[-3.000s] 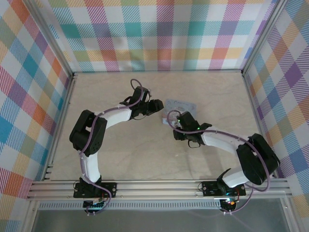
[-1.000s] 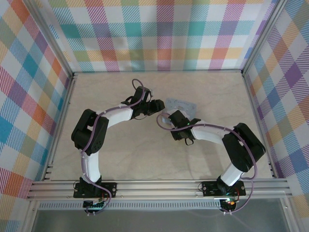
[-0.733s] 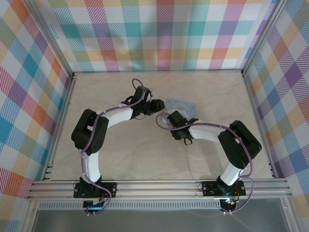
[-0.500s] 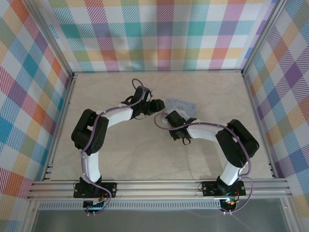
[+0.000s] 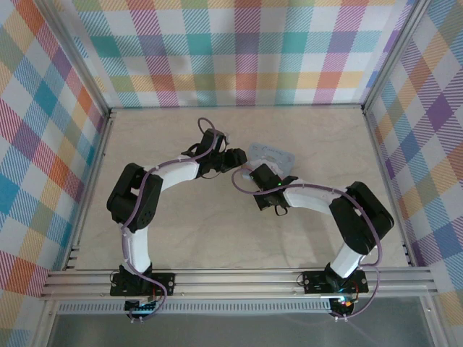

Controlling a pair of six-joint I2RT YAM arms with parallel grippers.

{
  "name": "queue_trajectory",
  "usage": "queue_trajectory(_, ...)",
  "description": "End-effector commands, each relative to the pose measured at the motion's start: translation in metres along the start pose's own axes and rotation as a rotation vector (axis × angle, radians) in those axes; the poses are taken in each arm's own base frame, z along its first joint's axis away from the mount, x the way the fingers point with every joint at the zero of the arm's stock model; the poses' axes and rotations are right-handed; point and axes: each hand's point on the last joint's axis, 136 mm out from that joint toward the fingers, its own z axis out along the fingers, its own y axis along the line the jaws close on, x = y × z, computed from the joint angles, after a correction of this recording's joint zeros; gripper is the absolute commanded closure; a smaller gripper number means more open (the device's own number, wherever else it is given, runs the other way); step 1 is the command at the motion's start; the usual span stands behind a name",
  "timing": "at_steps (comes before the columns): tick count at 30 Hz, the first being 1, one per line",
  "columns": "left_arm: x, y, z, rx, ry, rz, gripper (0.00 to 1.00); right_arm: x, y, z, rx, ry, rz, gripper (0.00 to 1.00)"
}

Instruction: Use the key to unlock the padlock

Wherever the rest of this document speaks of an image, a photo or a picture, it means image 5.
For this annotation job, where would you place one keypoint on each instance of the long aluminium base rail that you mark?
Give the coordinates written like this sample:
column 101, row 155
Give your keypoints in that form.
column 235, row 282

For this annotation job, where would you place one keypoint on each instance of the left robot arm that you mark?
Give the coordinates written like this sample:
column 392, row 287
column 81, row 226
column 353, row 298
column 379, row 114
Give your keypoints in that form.
column 137, row 249

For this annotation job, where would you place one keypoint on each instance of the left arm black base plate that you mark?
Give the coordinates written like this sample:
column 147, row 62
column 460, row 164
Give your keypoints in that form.
column 164, row 282

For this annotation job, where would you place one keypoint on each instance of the blue cartoon character pad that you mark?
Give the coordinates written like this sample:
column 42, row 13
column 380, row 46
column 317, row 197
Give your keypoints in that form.
column 280, row 157

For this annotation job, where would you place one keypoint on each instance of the aluminium frame post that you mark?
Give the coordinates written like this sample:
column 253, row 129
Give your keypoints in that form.
column 395, row 54
column 81, row 63

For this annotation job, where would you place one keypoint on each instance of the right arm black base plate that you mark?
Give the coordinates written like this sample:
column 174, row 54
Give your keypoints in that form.
column 313, row 282

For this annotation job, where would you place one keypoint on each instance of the grey metal shelf plate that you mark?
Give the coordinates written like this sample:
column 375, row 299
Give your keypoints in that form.
column 235, row 330

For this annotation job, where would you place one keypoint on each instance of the aluminium side rail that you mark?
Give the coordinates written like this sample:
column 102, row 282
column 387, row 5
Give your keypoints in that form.
column 91, row 188
column 390, row 188

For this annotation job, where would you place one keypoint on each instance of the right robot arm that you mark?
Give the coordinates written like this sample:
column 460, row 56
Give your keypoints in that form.
column 307, row 199

